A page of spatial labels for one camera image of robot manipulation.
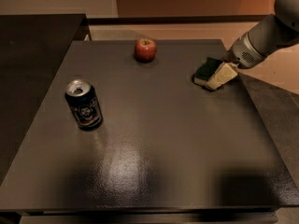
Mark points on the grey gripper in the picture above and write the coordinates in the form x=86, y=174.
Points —
x=242, y=54

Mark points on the green and yellow sponge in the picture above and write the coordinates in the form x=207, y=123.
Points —
x=206, y=71

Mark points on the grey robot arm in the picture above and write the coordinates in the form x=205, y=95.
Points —
x=277, y=31

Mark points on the dark pepsi can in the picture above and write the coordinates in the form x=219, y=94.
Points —
x=83, y=103

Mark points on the red apple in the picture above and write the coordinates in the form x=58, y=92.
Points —
x=145, y=50

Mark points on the dark side table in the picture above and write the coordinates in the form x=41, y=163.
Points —
x=32, y=48

